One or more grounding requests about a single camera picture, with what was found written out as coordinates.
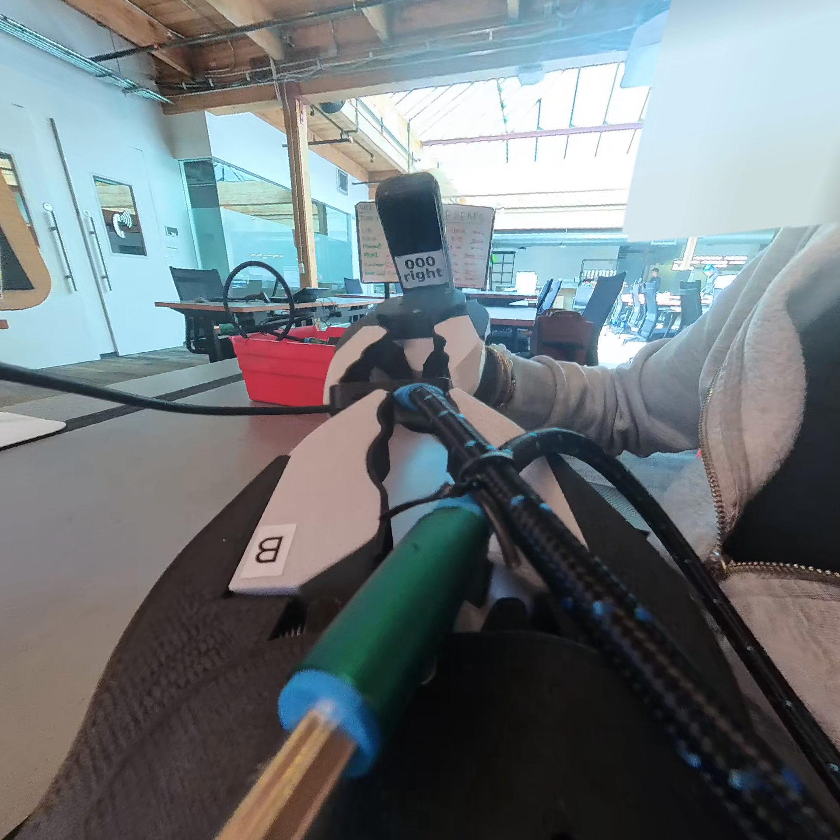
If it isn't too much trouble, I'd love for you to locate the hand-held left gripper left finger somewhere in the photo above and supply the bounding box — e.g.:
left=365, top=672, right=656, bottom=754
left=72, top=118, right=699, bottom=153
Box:
left=228, top=388, right=398, bottom=598

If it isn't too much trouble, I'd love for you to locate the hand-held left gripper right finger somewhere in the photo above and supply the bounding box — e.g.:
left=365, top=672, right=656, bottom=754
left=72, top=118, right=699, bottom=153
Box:
left=387, top=389, right=586, bottom=567

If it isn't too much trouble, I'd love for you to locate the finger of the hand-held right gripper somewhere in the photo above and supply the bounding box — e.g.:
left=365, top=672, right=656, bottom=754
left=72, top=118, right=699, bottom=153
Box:
left=423, top=315, right=489, bottom=396
left=324, top=322, right=409, bottom=409

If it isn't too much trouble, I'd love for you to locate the black cable with port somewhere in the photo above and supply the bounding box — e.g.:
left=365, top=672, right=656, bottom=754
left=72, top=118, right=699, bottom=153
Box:
left=0, top=360, right=398, bottom=421

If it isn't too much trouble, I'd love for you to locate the person's right forearm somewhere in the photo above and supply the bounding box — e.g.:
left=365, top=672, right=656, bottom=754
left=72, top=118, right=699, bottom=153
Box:
left=502, top=289, right=756, bottom=458

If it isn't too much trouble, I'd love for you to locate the whiteboard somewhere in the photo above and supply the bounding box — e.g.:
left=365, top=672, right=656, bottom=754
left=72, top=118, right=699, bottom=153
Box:
left=443, top=203, right=495, bottom=290
left=355, top=200, right=395, bottom=284

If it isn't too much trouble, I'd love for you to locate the red plastic bin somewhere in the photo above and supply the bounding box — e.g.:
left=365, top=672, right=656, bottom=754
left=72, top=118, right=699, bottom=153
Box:
left=230, top=326, right=345, bottom=408

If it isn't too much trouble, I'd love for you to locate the brown chair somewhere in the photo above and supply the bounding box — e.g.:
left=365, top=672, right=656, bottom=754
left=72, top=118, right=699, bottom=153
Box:
left=530, top=308, right=586, bottom=363

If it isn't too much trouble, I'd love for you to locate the black office chair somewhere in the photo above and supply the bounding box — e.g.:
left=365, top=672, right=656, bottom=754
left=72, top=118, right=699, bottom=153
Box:
left=169, top=266, right=231, bottom=358
left=581, top=271, right=627, bottom=367

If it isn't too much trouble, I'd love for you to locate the wooden desk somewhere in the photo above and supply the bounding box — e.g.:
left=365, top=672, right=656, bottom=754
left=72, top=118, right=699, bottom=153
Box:
left=155, top=297, right=388, bottom=362

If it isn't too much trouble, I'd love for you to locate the white door with window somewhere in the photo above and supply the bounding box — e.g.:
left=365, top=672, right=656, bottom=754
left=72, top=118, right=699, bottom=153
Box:
left=82, top=147, right=168, bottom=355

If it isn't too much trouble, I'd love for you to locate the person's grey hoodie torso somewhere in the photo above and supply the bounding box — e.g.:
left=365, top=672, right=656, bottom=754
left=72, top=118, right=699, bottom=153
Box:
left=676, top=223, right=840, bottom=729

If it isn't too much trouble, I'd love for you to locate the black board with wooden rim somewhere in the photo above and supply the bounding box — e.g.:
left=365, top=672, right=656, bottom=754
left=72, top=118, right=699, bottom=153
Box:
left=0, top=154, right=52, bottom=312

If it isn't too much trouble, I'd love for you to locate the wooden post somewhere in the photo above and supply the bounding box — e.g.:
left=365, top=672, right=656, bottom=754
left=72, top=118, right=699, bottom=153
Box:
left=281, top=82, right=320, bottom=290

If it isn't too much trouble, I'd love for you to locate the black looped cable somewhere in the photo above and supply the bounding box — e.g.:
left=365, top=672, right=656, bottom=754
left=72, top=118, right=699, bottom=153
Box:
left=222, top=260, right=296, bottom=342

